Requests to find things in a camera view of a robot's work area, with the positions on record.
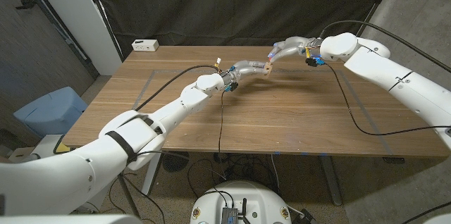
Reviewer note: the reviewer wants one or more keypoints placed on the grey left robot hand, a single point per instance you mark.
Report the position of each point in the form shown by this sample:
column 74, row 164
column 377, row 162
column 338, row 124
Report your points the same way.
column 245, row 70

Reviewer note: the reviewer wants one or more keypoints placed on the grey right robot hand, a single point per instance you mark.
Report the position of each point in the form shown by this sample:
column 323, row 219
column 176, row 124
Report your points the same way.
column 292, row 48

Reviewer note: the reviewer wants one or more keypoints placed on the wooden block with holes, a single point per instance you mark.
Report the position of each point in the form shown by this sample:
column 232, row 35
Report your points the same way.
column 268, row 69

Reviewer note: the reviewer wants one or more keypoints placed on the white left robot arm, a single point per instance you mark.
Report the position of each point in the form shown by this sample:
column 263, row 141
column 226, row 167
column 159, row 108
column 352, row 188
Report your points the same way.
column 123, row 146

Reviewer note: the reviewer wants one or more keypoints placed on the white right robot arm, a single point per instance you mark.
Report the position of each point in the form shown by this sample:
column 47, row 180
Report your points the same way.
column 387, row 72

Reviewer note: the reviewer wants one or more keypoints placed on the black backdrop curtain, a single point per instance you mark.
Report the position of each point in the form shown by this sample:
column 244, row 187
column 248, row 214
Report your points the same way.
column 239, row 5

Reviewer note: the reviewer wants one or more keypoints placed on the black backdrop stand pole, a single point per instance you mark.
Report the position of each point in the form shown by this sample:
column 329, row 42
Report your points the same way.
column 373, row 5
column 102, row 12

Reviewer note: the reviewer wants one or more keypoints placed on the white power strip box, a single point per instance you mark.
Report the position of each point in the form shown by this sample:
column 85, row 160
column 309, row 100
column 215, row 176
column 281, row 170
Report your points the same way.
column 145, row 45

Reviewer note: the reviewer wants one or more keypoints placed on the black floor fan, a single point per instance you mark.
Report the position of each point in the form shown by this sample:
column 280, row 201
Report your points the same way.
column 174, row 160

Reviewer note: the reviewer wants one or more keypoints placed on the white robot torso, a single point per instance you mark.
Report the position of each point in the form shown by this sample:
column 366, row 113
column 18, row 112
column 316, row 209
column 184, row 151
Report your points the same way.
column 253, row 199

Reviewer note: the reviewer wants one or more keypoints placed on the grey table leg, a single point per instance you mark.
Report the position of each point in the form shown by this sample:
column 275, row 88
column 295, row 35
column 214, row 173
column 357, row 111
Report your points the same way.
column 331, row 181

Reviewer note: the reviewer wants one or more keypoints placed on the white table leg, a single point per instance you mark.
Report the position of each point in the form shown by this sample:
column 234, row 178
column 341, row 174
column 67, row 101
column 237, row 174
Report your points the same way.
column 151, row 174

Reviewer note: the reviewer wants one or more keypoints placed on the grey ribbed torso module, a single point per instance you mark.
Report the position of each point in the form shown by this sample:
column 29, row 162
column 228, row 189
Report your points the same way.
column 229, row 215

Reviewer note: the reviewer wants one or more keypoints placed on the white pillar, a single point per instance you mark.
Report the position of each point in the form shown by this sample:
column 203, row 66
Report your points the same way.
column 77, row 16

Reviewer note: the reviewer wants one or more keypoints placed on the blue plastic bin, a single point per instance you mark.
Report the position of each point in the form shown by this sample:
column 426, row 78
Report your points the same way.
column 53, row 111

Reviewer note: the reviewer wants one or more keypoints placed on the yellow floor object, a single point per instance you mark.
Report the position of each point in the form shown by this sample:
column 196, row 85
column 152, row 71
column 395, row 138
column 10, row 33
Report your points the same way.
column 61, row 147

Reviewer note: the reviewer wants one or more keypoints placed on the dark grey door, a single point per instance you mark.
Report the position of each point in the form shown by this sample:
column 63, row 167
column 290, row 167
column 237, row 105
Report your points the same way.
column 35, row 48

